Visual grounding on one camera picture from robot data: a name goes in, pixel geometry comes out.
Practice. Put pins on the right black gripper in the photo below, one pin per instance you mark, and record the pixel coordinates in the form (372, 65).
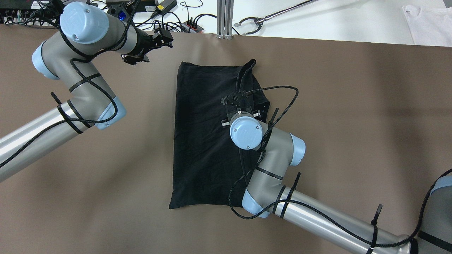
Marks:
(225, 123)

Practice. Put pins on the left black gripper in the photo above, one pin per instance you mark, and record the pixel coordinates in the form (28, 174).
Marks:
(142, 43)

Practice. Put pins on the black graphic t-shirt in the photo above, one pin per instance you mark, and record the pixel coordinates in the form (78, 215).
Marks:
(206, 161)

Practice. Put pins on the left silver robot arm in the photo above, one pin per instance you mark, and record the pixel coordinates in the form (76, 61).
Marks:
(85, 31)

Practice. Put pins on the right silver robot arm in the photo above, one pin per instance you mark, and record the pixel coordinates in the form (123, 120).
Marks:
(357, 178)

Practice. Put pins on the black power adapter yellow label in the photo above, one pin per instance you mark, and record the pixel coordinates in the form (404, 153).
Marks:
(162, 7)

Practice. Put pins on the orange black usb hub far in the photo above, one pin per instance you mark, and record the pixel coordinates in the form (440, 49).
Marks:
(189, 26)

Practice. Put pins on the long reach grabber tool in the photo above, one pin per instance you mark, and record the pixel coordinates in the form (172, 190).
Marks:
(260, 21)

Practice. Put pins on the white folded garment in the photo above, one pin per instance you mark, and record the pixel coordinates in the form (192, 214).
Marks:
(429, 26)

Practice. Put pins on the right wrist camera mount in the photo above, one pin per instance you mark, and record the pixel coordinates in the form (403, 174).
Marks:
(236, 99)

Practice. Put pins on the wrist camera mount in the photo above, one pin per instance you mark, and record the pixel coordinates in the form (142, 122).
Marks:
(121, 9)
(236, 99)

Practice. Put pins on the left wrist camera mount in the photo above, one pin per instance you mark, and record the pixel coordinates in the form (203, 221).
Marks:
(121, 9)

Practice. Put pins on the aluminium frame post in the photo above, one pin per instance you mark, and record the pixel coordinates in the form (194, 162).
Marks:
(224, 13)

